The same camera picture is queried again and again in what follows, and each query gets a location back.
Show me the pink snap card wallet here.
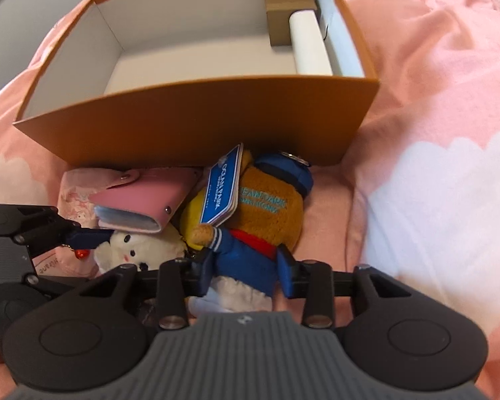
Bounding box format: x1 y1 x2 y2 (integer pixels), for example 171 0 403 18
89 167 203 234

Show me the blue paper hang tag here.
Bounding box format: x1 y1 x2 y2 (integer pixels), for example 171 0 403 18
199 144 245 228

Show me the white cylinder tube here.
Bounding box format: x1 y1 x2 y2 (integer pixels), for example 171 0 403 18
289 9 335 77

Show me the orange cardboard box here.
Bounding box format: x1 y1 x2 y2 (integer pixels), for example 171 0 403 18
12 0 380 168

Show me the small gold gift box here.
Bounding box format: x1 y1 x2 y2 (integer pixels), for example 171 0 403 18
264 0 320 46

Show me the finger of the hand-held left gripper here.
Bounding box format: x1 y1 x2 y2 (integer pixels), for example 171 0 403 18
8 205 111 256
23 274 109 298

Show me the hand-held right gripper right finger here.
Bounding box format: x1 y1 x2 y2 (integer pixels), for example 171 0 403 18
276 245 401 329

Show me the pink printed pouch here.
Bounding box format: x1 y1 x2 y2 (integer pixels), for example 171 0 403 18
32 169 126 280

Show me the brown plush bear blue outfit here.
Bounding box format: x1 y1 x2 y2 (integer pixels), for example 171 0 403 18
179 149 316 314

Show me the white plush toy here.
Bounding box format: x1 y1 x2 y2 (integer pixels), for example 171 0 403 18
94 230 187 276

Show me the metal keyring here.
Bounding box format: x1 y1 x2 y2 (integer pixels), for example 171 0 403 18
280 151 314 170

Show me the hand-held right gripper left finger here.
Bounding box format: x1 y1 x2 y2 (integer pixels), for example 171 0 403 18
83 254 218 330

